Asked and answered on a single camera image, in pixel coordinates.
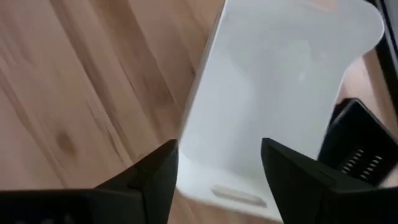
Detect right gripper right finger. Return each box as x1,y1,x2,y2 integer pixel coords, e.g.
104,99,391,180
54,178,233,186
260,138,398,224

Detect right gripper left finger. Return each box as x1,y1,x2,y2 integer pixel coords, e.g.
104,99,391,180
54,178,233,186
0,139,180,224

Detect white plastic basket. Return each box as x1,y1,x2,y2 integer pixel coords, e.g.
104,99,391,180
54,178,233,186
175,0,386,222

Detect black slotted plastic basket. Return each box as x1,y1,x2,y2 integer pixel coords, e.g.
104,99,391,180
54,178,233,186
317,97,398,188

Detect black frame rails under right arm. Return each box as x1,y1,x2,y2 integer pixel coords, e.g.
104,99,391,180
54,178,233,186
374,0,398,110

